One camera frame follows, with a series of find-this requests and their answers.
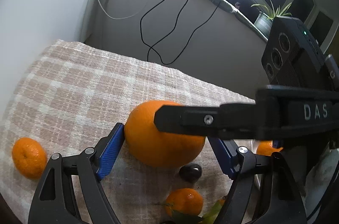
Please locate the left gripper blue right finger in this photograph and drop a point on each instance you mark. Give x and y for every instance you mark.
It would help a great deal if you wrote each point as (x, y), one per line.
(279, 199)

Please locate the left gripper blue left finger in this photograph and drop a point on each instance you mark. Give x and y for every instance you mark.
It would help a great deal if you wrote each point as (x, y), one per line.
(54, 200)

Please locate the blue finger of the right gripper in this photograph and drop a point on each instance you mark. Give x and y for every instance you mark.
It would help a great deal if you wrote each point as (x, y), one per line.
(226, 122)

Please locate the small mandarin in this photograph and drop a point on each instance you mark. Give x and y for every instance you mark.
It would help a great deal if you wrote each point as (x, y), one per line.
(29, 158)

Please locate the mandarin with green leaf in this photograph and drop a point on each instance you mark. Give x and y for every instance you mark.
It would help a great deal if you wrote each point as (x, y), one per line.
(185, 205)

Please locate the large oval orange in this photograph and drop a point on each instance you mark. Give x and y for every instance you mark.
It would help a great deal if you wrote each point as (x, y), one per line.
(154, 148)

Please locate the right hand white glove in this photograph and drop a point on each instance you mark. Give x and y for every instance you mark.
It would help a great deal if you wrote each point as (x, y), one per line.
(319, 178)

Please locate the floral white plate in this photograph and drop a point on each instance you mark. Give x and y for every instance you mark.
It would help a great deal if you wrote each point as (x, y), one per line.
(254, 145)

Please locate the large round orange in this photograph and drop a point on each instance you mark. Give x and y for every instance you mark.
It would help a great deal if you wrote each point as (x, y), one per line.
(265, 148)

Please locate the dark plum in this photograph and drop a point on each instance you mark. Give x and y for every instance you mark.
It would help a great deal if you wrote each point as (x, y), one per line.
(190, 173)

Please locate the potted spider plant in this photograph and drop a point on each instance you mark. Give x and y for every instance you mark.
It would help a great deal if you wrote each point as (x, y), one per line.
(267, 14)

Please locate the black right camera box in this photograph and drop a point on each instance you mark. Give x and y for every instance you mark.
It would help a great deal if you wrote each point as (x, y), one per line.
(292, 56)

